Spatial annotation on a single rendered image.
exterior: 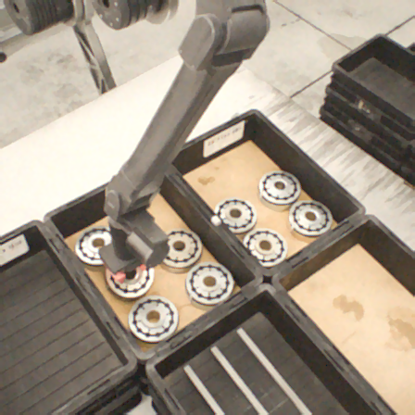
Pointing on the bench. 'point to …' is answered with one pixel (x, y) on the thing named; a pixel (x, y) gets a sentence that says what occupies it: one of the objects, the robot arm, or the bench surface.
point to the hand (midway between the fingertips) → (131, 272)
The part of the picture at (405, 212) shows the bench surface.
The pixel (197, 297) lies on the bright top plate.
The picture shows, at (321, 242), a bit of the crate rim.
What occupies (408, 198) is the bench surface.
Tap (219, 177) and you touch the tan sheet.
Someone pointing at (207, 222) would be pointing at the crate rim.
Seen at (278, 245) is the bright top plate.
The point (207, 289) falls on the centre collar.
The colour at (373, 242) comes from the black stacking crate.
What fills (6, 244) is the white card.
